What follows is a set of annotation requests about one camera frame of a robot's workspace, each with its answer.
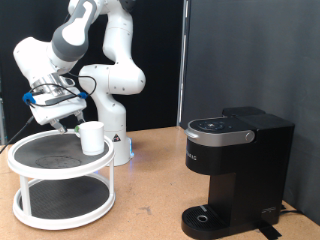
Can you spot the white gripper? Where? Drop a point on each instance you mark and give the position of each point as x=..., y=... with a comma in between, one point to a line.
x=56, y=111

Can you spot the white mug with green tape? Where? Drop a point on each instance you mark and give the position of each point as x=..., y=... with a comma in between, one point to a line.
x=91, y=138

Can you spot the black Keurig coffee machine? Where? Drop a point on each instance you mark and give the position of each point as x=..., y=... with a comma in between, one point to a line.
x=246, y=166

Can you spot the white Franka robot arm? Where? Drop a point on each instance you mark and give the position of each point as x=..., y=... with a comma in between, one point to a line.
x=113, y=80

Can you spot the white two-tier turntable stand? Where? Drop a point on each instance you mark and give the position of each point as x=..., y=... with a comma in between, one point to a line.
x=46, y=153

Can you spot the black backdrop curtain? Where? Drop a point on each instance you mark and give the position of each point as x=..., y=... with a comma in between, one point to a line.
x=160, y=50

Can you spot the silver vertical metal pole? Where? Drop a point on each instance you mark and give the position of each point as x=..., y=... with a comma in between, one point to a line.
x=182, y=63

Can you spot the grey backdrop panel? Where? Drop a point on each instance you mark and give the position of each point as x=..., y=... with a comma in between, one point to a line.
x=253, y=56

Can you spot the black tape strip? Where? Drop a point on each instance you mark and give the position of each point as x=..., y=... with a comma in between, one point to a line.
x=269, y=232

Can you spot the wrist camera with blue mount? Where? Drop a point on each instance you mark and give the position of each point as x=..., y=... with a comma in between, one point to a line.
x=29, y=98

